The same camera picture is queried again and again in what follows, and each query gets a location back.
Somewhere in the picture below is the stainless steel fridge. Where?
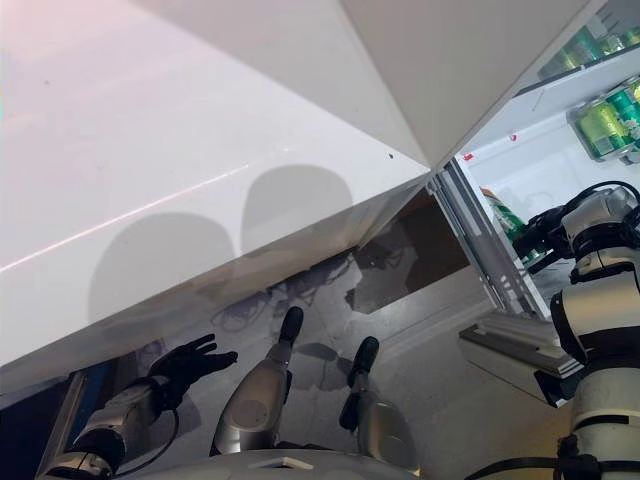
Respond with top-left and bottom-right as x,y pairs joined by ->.
537,0 -> 640,76

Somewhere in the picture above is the grey robot torso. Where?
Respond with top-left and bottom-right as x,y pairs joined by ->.
107,444 -> 421,480

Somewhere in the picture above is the black robot foot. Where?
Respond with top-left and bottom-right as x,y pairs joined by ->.
347,335 -> 380,390
277,305 -> 305,356

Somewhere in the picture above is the black left robot foot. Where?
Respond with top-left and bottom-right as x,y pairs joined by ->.
277,305 -> 305,356

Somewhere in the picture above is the light green drink can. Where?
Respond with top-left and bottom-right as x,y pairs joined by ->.
572,99 -> 630,160

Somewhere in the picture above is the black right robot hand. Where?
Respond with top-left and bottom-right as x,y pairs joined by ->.
514,207 -> 571,274

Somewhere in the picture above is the teal green drink can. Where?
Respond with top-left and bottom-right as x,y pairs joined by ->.
604,84 -> 640,151

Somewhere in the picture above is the white drawer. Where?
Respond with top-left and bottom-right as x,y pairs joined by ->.
459,319 -> 586,409

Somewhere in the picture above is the white tall cabinet panel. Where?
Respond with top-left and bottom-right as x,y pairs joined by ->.
339,0 -> 609,169

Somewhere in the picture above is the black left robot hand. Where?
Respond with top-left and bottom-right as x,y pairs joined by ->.
147,333 -> 239,401

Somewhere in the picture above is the dark green drink can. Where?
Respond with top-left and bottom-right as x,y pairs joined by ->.
479,187 -> 530,254

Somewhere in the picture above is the silver right robot leg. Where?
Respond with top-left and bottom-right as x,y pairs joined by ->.
339,387 -> 421,476

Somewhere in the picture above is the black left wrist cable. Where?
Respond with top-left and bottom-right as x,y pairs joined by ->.
149,399 -> 181,454

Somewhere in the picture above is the black right robot foot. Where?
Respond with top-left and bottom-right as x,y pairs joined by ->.
347,335 -> 380,390

